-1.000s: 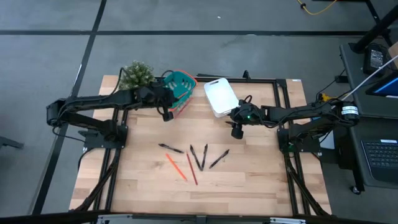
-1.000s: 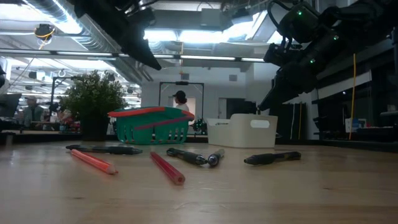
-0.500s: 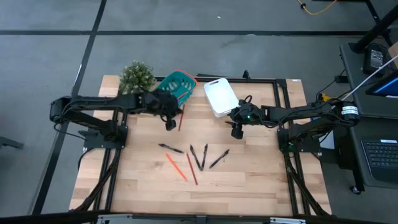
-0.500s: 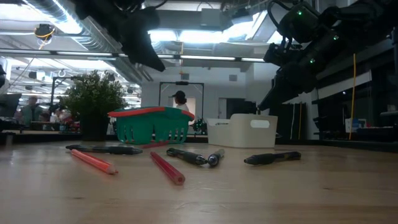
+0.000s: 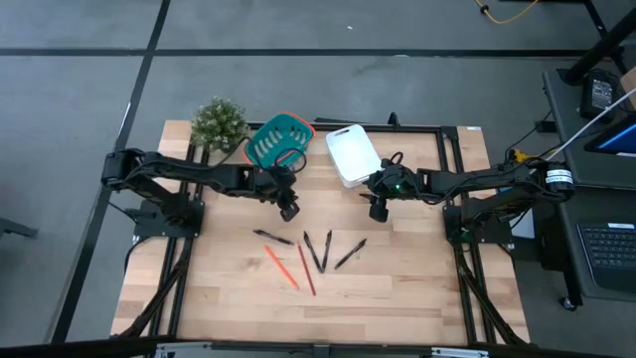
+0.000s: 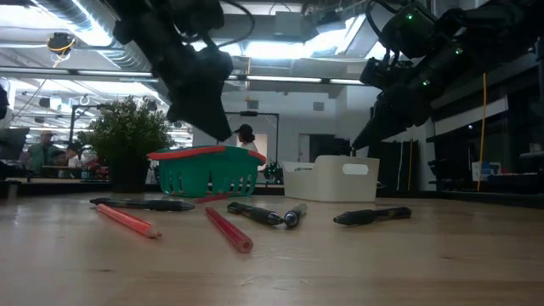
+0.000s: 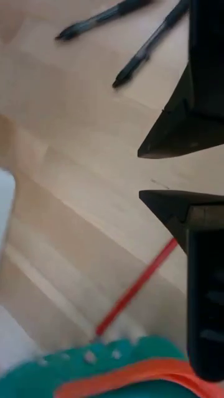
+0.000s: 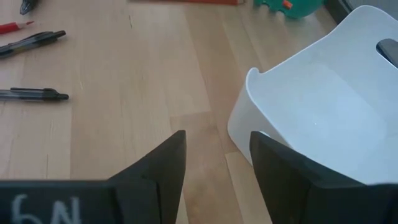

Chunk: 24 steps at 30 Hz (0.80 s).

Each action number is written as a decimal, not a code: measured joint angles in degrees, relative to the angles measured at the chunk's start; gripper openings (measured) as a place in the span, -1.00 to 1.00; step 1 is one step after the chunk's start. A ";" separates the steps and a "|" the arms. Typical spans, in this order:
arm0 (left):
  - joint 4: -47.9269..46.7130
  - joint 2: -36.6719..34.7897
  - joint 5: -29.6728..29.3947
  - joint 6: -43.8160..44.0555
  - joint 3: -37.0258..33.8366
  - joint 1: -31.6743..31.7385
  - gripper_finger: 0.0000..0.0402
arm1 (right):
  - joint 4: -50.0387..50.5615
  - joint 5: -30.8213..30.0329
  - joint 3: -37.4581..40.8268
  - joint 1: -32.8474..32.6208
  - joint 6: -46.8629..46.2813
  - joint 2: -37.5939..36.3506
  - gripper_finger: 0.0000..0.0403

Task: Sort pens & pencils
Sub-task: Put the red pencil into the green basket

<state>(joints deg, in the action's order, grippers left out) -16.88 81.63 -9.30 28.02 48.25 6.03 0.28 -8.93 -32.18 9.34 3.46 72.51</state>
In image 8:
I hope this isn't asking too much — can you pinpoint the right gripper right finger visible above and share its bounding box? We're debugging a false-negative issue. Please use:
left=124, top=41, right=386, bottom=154
left=250, top=131, right=398, bottom=224

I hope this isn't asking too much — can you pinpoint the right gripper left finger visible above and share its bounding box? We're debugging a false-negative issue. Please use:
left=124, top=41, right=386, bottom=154
left=0, top=130, right=187, bottom=224

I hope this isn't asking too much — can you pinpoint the white plastic bin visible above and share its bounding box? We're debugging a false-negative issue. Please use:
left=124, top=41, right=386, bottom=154
left=226, top=4, right=398, bottom=186

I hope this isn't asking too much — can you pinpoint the black click pen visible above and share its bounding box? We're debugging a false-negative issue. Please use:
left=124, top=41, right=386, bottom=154
left=19, top=0, right=40, bottom=16
left=0, top=30, right=67, bottom=59
left=0, top=87, right=70, bottom=103

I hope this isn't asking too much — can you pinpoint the teal basket with orange rim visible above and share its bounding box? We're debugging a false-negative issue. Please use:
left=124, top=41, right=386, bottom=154
left=253, top=0, right=326, bottom=19

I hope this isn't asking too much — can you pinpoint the red pencil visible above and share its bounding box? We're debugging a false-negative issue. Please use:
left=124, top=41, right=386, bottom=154
left=0, top=20, right=34, bottom=35
left=129, top=0, right=246, bottom=6

